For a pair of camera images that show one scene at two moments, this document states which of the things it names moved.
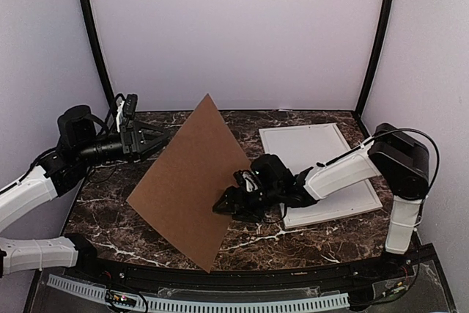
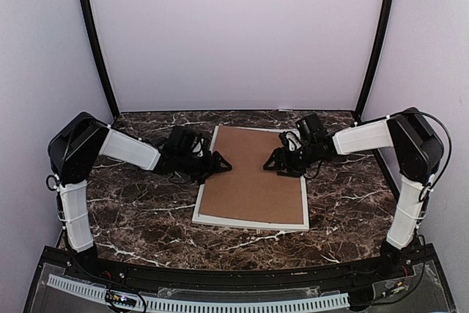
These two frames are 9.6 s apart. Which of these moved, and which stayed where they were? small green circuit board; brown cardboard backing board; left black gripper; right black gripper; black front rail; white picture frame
Moved: brown cardboard backing board; white picture frame; left black gripper; right black gripper
Stayed: black front rail; small green circuit board
